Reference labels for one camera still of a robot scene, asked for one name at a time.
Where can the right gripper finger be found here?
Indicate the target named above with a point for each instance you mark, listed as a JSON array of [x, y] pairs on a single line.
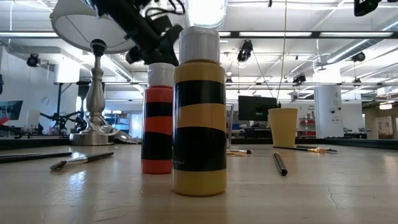
[[367, 6]]

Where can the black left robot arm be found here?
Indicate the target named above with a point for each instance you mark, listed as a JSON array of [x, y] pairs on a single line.
[[127, 21]]

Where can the black background robot arm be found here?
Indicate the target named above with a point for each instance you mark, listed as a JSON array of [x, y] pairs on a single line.
[[59, 117]]

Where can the coral red paint bottle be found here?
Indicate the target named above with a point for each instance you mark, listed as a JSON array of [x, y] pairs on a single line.
[[157, 124]]

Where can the small yellow paint bottle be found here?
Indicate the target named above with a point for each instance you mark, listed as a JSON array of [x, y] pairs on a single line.
[[199, 149]]

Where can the white shade silver table lamp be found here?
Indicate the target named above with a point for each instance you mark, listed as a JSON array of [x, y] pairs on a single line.
[[94, 99]]

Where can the blue background shelf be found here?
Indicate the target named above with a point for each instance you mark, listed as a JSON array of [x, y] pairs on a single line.
[[119, 123]]

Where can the clear plastic bin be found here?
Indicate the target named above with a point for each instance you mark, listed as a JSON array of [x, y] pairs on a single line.
[[230, 124]]

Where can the black background monitor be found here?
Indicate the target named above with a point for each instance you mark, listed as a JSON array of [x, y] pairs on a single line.
[[256, 107]]

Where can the white round column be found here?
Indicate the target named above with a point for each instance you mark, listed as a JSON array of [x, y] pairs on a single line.
[[328, 112]]

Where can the black paintbrush silver ferrule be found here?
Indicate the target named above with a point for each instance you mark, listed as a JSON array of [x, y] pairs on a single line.
[[77, 160]]

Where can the red background shelf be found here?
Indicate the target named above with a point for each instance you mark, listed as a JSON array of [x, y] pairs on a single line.
[[308, 133]]

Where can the yellow paper cup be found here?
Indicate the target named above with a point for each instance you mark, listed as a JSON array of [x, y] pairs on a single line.
[[283, 127]]

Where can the black paintbrush gold ferrule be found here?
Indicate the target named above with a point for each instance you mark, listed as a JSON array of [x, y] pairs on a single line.
[[317, 150]]

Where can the thin black paintbrush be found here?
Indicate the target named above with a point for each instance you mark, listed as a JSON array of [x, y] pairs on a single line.
[[46, 156]]

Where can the background display screen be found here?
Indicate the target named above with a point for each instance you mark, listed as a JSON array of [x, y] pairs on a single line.
[[11, 109]]

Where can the black paintbrush orange bristles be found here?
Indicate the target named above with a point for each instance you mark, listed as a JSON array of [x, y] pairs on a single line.
[[280, 165]]

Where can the white ceiling duct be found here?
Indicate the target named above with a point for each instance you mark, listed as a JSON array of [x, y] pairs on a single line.
[[206, 12]]

